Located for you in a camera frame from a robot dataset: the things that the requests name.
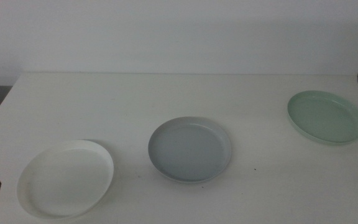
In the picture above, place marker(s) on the white shallow bowl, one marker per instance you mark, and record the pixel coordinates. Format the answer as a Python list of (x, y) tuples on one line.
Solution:
[(65, 180)]

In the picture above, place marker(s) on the grey shallow bowl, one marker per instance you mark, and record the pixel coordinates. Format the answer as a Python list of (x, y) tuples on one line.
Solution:
[(190, 149)]

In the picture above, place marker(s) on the pale green shallow bowl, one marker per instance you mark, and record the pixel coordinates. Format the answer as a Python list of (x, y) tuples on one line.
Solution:
[(325, 118)]

